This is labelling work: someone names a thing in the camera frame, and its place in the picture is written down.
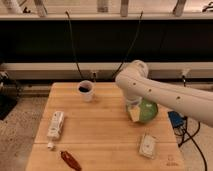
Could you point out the yellow sponge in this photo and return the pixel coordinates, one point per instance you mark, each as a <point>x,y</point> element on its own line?
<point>135,113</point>

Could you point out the dark equipment at left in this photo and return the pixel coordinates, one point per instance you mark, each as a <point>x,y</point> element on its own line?
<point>9,94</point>

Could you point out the white rectangular box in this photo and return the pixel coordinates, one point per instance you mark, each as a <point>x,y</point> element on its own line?
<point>55,126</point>

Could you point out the blue box on floor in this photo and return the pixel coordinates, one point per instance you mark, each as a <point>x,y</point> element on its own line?
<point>175,119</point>

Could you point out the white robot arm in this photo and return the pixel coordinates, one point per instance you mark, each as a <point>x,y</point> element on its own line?
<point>134,82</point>

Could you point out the small white cube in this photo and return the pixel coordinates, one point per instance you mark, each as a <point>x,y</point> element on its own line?
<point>50,145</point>

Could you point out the white square packet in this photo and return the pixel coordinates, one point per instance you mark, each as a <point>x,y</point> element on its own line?
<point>147,146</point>

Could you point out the green bowl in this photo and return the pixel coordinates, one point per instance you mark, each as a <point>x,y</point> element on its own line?
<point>148,111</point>

